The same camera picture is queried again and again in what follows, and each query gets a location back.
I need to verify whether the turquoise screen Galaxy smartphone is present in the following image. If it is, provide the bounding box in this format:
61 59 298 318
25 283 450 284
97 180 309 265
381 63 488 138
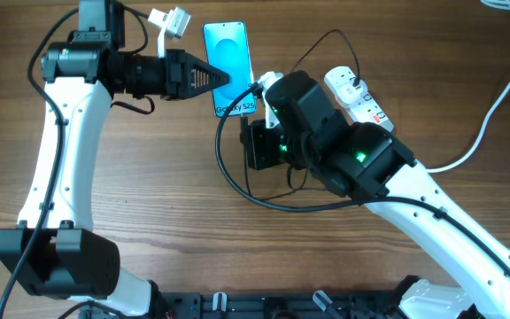
202 21 253 118

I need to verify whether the white two-socket power strip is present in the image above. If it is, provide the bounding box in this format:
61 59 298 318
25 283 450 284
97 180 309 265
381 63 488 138
324 66 394 132

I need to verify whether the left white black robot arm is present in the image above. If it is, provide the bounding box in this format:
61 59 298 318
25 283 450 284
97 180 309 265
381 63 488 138
0 1 230 318

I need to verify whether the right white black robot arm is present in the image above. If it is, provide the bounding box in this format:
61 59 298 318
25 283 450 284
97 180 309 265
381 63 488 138
244 71 510 318

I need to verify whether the white USB charger plug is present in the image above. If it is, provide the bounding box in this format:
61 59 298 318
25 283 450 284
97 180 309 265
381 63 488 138
334 79 368 108

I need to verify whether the right black camera cable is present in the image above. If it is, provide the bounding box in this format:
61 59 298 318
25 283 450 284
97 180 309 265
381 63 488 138
214 82 510 307

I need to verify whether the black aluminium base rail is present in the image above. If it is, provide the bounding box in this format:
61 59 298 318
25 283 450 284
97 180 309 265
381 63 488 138
158 284 410 319

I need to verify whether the white power strip cord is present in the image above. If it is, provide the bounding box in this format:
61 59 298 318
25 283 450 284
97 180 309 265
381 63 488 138
425 0 510 174

